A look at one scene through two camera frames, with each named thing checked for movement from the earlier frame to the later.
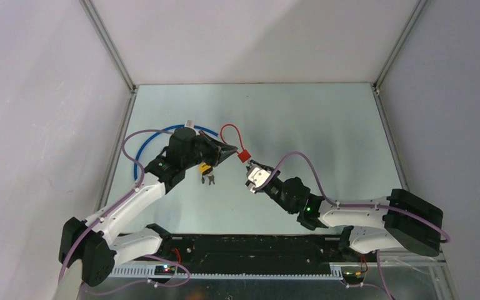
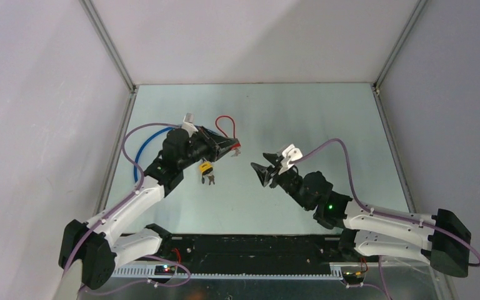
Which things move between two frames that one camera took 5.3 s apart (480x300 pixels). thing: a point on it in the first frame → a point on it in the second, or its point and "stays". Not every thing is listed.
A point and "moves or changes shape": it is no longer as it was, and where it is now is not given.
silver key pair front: [210, 177] stays
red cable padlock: [244, 155] → [234, 145]
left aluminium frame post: [130, 84] stays
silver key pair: [251, 164] moves or changes shape
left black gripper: [219, 152] stays
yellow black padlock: [205, 169] stays
